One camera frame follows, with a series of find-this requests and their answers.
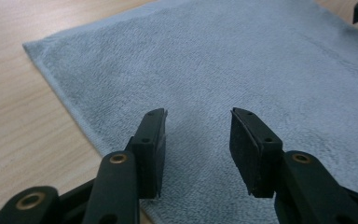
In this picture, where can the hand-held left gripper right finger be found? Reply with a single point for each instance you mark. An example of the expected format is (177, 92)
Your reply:
(254, 155)

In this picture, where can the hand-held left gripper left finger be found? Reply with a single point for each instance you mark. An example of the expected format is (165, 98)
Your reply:
(150, 155)

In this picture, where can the light blue towel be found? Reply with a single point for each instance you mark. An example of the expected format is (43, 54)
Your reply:
(230, 62)

